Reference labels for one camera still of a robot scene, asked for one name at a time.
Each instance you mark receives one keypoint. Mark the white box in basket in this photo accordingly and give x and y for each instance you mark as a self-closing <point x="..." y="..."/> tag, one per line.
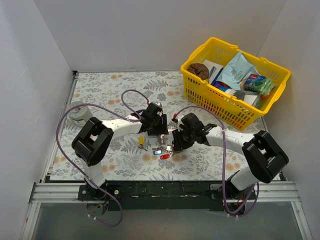
<point x="215" y="70"/>

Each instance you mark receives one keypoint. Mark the light blue chips bag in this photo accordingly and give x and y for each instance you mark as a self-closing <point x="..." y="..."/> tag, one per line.
<point x="236" y="70"/>

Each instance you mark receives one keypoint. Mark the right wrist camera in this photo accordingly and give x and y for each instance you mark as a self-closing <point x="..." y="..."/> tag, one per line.
<point x="176" y="119"/>

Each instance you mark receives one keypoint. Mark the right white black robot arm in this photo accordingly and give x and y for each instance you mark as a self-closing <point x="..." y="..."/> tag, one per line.
<point x="265" y="158"/>

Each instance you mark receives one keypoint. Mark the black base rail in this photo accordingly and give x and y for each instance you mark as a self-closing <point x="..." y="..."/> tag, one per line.
<point x="156" y="195"/>

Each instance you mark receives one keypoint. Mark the grey tape roll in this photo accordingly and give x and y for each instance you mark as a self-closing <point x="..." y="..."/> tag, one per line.
<point x="80" y="115"/>

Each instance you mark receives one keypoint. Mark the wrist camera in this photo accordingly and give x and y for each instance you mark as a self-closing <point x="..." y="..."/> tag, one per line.
<point x="159" y="104"/>
<point x="176" y="119"/>

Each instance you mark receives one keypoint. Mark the floral patterned table mat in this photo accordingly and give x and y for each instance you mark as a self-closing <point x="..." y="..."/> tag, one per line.
<point x="114" y="94"/>

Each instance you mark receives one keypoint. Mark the green wrapped package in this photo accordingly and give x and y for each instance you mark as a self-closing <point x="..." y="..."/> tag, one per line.
<point x="260" y="84"/>

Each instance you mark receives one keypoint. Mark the red key tag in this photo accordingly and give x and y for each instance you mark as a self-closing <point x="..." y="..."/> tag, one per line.
<point x="165" y="156"/>

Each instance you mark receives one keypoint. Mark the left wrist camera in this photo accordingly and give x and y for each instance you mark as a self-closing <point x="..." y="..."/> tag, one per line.
<point x="159" y="104"/>

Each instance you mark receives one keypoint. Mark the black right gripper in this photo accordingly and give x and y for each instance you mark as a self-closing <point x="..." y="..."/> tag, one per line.
<point x="180" y="139"/>

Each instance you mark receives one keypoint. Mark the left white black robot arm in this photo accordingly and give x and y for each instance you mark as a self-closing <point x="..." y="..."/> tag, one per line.
<point x="93" y="140"/>

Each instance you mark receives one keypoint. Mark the yellow plastic shopping basket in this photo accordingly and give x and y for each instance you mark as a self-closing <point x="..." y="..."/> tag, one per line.
<point x="239" y="108"/>

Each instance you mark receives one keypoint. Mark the yellow key tag with key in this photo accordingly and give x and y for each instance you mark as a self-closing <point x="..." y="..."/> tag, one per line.
<point x="141" y="143"/>

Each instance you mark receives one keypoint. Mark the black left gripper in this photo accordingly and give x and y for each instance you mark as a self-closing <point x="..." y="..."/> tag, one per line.
<point x="158" y="128"/>

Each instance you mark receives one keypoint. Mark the brown round bread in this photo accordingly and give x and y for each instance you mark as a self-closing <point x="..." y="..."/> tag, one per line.
<point x="199" y="70"/>

